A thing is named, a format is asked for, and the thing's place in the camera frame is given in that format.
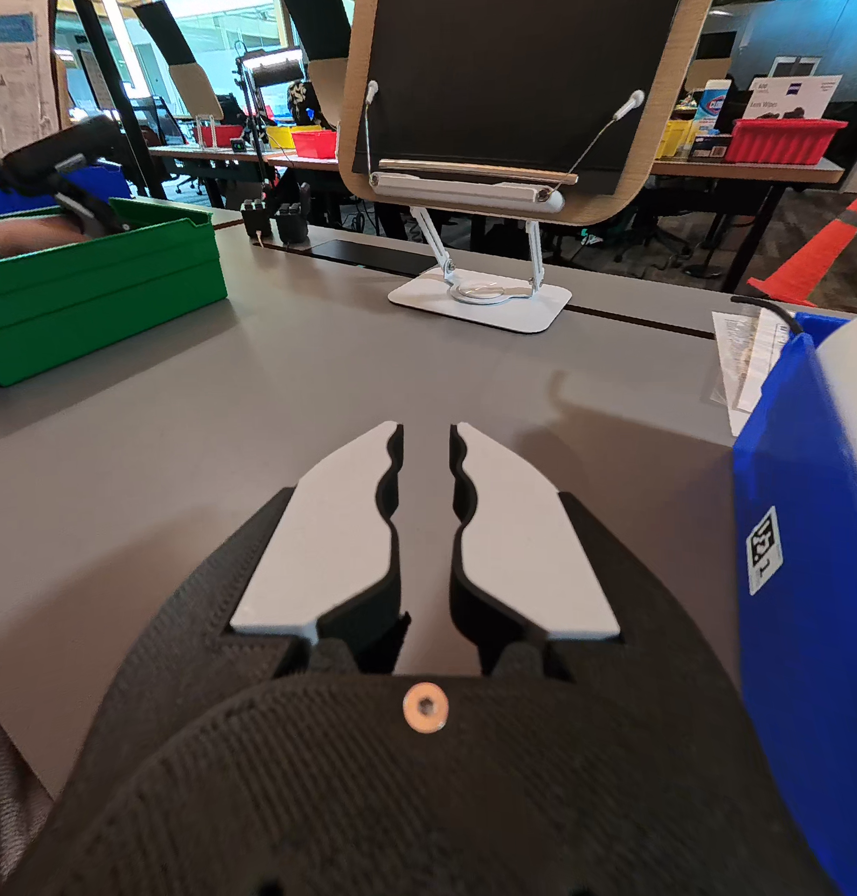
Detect wipes canister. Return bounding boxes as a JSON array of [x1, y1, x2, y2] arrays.
[[694, 78, 733, 134]]

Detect white paper sheets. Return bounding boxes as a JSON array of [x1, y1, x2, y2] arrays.
[[711, 308, 796, 435]]

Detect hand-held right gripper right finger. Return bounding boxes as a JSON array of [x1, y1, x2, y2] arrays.
[[448, 422, 622, 676]]

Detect person's grey pants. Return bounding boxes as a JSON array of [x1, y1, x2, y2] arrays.
[[0, 700, 55, 884]]

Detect green plastic bin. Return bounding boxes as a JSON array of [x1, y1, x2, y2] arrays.
[[0, 197, 228, 387]]

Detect blue plastic bin with tag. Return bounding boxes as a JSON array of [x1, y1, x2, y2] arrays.
[[732, 311, 857, 896]]

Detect plain blue plastic bin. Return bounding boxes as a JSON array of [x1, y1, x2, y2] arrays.
[[0, 164, 132, 218]]

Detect white stand with wooden board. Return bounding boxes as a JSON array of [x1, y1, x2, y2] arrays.
[[336, 0, 712, 334]]

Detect white roll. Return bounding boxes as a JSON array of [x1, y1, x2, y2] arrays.
[[816, 308, 857, 505]]

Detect orange traffic cone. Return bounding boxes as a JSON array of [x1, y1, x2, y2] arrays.
[[746, 195, 857, 309]]

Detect black cable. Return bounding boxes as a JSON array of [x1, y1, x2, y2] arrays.
[[731, 294, 807, 338]]

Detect large red ribbed bin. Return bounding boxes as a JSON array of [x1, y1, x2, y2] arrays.
[[724, 118, 848, 165]]

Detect studio light on stand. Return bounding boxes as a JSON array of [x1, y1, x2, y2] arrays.
[[234, 42, 310, 191]]

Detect wall poster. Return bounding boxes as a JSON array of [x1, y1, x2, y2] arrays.
[[0, 0, 58, 158]]

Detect white printed sign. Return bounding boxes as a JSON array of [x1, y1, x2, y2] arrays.
[[739, 73, 843, 121]]

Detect black panel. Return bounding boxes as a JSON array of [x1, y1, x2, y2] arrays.
[[351, 0, 681, 197]]

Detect wooden background table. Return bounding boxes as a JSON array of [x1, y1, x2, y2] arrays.
[[148, 143, 345, 198], [648, 157, 845, 295]]

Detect black metal post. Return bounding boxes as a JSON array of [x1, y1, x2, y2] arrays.
[[71, 0, 167, 200]]

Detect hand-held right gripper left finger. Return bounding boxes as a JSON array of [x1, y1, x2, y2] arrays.
[[230, 421, 410, 674]]

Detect person's left forearm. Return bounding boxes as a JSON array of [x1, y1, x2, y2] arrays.
[[0, 213, 90, 261]]

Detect tall black charger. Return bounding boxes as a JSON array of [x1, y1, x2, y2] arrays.
[[274, 183, 312, 246]]

